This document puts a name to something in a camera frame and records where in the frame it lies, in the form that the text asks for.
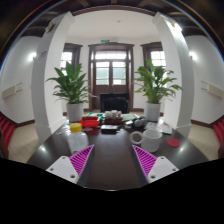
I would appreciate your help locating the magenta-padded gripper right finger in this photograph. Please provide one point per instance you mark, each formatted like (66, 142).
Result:
(161, 166)

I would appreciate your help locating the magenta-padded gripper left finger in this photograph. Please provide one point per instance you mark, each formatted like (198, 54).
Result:
(63, 166)

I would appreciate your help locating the clear bottle with yellow cap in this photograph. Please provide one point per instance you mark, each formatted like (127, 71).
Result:
(78, 139)

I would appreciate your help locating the white speckled mug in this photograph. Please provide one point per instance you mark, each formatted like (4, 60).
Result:
(151, 140)

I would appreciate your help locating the printed paper leaflet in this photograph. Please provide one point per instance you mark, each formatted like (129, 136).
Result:
(163, 128)

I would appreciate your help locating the grey microphone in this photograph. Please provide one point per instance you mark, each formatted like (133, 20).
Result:
(145, 121)
(138, 123)

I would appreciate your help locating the red box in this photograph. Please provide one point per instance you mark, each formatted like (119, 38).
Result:
(89, 122)

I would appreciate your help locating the green plant in white pot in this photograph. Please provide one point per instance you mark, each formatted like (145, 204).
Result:
(152, 111)
(75, 111)

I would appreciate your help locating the small black case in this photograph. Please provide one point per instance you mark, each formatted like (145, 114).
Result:
(109, 129)

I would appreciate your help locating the green booklet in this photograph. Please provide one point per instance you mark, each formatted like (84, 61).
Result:
(128, 117)

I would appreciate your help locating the white square column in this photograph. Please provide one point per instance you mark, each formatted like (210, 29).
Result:
(181, 100)
(43, 100)

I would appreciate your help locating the black chair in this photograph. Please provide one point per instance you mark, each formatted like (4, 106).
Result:
(115, 103)

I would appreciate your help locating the dark wooden double door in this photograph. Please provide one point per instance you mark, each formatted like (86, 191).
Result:
(110, 90)

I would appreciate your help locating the dark wooden framed window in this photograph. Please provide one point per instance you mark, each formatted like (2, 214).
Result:
(158, 58)
(66, 58)

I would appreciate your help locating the green exit sign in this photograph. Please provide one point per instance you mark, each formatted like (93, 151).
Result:
(105, 41)

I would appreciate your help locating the white wall radiator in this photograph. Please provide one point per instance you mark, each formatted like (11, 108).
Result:
(11, 91)
(213, 90)

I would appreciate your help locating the glowing wall lamp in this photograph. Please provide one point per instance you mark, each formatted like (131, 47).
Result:
(32, 56)
(192, 55)

